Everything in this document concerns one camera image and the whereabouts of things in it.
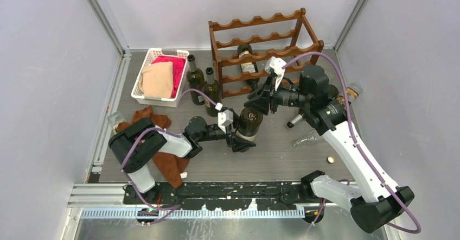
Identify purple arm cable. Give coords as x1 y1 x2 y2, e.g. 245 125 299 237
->
120 89 219 225
282 52 422 235

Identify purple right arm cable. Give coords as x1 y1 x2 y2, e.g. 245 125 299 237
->
282 52 422 235

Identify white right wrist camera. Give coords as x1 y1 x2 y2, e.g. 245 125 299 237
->
264 56 286 91

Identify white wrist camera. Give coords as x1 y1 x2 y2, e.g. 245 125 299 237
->
264 56 286 91
215 103 234 134

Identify clear bottle under towel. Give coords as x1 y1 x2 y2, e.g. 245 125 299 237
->
107 111 126 134

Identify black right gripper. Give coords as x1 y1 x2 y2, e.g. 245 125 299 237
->
245 73 312 115

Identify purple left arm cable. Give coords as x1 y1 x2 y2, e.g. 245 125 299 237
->
120 89 219 225

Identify white plastic basket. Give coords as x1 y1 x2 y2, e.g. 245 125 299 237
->
131 48 190 107

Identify clear bottle brown label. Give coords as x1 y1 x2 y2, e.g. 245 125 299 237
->
347 83 363 104

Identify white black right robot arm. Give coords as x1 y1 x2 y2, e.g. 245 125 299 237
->
245 65 414 233

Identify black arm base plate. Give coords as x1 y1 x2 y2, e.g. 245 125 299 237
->
142 181 322 211

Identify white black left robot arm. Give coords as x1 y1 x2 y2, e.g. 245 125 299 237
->
108 116 256 204

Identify dark bottle white label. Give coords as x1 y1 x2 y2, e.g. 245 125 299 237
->
237 45 259 91

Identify dark lying wine bottle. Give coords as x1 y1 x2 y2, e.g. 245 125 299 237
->
286 84 339 129

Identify brown wooden wine rack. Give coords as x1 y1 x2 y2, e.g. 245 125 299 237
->
208 8 325 87

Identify pink folded cloth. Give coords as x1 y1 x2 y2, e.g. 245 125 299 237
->
151 55 186 98

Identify gold bottle cap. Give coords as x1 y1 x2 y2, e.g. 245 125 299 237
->
327 156 335 164

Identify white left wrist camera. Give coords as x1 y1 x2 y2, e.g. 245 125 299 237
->
215 103 234 134

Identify peach folded cloth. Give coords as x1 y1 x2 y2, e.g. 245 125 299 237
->
140 61 174 98

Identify clear lying bottle lower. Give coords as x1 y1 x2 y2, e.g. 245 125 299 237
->
293 130 323 147

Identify green bottle far left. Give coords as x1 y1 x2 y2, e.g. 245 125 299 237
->
186 54 205 105

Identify brown towel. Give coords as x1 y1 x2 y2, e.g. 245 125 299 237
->
116 106 189 188

